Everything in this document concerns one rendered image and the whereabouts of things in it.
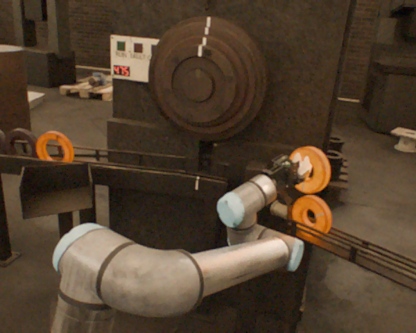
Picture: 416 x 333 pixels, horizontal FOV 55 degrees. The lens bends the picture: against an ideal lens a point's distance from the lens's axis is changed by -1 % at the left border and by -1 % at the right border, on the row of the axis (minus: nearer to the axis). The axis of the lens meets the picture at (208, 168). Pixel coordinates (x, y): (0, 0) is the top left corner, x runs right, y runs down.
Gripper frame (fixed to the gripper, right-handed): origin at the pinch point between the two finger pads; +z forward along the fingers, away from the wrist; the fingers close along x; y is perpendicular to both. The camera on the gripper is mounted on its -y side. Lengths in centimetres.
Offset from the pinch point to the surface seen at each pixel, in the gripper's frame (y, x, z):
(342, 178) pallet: -123, 87, 151
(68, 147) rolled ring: -5, 101, -46
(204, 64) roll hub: 30, 41, -6
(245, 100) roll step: 14.4, 31.9, 3.3
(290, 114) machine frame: 1.5, 28.5, 24.0
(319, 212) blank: -18.7, -3.8, 0.5
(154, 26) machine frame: 39, 78, -2
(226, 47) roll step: 34, 38, 2
